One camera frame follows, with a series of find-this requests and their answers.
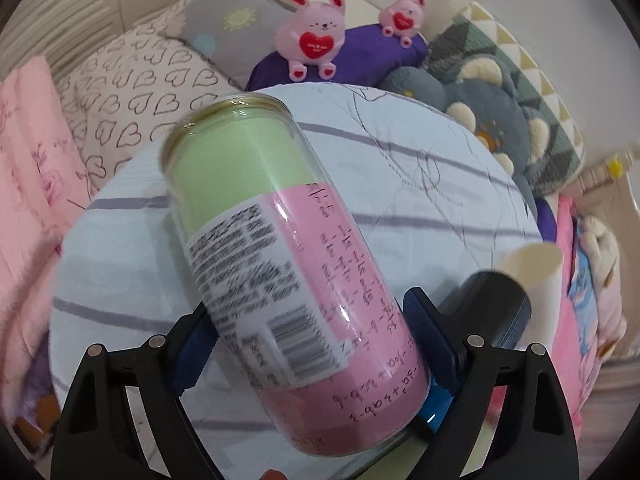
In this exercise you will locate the purple pillow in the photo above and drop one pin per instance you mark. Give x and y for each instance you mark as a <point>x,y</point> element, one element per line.
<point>365,59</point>

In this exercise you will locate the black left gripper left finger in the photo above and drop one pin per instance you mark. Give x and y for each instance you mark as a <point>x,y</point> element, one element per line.
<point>123,418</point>

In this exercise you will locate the white dog plush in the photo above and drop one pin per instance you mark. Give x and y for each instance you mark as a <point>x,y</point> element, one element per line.
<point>601,247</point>

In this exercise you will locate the small pink bunny plush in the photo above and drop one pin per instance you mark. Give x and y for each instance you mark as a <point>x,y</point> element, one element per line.
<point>402,19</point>

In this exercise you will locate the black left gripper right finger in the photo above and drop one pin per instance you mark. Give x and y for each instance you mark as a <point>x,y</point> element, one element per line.
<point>534,437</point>

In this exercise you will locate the grey bear plush cushion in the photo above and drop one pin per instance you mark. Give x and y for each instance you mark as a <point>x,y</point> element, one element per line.
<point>479,94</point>

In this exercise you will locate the pink cartoon blanket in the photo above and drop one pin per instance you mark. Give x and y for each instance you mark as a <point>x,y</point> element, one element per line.
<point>575,344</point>

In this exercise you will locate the grey flower pattern pillow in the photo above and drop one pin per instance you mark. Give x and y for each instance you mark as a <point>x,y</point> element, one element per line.
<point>234,35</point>

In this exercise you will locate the cream white paper cup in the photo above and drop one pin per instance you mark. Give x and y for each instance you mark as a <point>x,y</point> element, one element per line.
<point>538,269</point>

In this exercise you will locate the large pink bunny plush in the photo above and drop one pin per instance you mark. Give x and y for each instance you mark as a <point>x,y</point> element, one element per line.
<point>313,36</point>

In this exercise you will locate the black and blue cup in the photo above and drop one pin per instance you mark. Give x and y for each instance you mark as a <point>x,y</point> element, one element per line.
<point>490,304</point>

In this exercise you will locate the cream wardrobe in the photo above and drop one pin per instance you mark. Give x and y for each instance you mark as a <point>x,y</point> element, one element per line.
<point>66,32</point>

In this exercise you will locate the clear cup green pink paper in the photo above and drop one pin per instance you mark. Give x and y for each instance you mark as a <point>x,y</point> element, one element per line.
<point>288,280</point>

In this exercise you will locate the round white striped tray cloth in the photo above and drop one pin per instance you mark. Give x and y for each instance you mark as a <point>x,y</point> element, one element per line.
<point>430,201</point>

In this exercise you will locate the white heart pattern pillow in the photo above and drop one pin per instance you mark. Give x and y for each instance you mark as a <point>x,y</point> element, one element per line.
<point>131,92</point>

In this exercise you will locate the cream wooden headboard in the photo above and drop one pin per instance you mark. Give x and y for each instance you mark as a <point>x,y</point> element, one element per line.
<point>605,191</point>

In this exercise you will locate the green white triangle pillow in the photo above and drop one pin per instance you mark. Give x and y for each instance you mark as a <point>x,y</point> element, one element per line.
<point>459,29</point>

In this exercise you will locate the pink quilt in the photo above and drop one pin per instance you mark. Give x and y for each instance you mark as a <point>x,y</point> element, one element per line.
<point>45,188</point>

